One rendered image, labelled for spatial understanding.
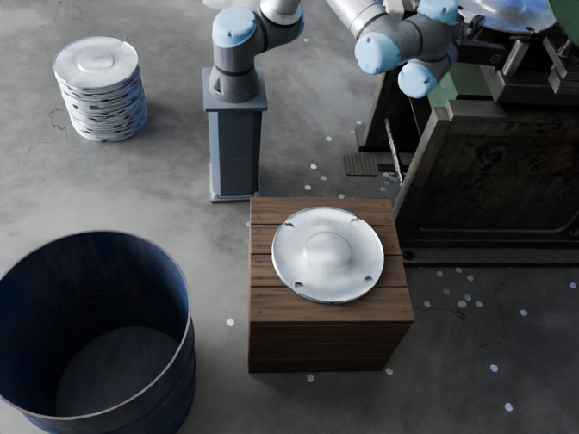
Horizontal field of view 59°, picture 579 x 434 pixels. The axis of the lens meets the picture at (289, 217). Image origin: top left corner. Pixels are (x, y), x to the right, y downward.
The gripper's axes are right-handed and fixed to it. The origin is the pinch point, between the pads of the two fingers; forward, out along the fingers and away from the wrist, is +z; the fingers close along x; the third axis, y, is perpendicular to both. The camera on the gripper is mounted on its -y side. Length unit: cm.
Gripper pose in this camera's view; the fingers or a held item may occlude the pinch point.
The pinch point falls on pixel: (482, 21)
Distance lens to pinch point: 142.4
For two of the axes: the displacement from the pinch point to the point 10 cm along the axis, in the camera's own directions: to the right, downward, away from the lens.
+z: 5.7, -6.0, 5.6
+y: -8.1, -5.0, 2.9
